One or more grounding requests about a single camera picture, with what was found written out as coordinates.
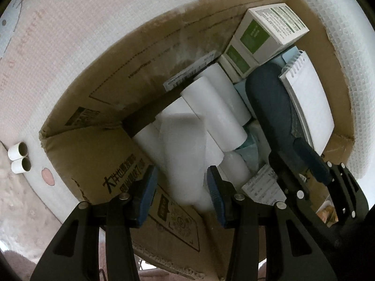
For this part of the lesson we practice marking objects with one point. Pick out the brown cardboard box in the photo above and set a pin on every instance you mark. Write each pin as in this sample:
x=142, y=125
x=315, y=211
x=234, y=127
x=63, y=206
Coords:
x=117, y=73

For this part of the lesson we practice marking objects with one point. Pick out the white printed paper slip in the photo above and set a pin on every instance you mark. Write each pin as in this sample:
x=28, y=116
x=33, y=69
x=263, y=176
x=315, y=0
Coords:
x=263, y=186

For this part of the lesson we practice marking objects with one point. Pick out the pink fluffy carpet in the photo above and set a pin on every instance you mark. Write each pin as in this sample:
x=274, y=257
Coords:
x=20, y=199

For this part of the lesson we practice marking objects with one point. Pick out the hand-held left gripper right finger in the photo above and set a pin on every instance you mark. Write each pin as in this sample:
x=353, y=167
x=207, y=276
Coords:
x=216, y=196

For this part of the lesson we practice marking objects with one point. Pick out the dark blue pouch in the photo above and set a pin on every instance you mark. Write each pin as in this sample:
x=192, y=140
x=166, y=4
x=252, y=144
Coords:
x=268, y=105

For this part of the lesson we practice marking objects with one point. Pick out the white shipping label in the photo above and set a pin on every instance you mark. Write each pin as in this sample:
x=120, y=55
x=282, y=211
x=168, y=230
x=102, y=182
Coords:
x=187, y=74

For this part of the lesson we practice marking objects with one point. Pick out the white spiral notepad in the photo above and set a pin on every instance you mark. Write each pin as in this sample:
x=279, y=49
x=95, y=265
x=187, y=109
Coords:
x=310, y=99

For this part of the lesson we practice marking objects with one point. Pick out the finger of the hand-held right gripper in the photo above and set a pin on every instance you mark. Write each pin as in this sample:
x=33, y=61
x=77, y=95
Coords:
x=288, y=175
x=348, y=190

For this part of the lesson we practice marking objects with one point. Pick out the white printed mat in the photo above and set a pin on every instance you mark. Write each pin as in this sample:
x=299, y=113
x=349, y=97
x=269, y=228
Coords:
x=73, y=29

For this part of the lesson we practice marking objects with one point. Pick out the small white green carton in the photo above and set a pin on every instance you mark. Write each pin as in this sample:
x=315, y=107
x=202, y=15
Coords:
x=235, y=61

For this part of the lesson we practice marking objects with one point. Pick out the white tissue roll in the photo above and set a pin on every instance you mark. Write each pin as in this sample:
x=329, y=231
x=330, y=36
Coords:
x=183, y=158

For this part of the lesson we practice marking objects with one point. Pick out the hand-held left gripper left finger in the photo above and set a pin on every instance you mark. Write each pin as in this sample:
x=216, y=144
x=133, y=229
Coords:
x=148, y=191

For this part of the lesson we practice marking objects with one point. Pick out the small cardboard tube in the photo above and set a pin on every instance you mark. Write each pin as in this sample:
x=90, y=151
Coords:
x=21, y=165
x=18, y=150

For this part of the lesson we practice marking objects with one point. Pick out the pile of white paper rolls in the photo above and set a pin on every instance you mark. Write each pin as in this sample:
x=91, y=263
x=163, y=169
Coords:
x=214, y=114

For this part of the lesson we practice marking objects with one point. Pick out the large white green carton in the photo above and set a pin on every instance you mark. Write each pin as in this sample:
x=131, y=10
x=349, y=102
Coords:
x=272, y=32

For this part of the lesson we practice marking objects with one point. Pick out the orange printed packet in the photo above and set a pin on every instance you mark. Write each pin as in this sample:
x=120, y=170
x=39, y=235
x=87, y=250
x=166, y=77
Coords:
x=326, y=212

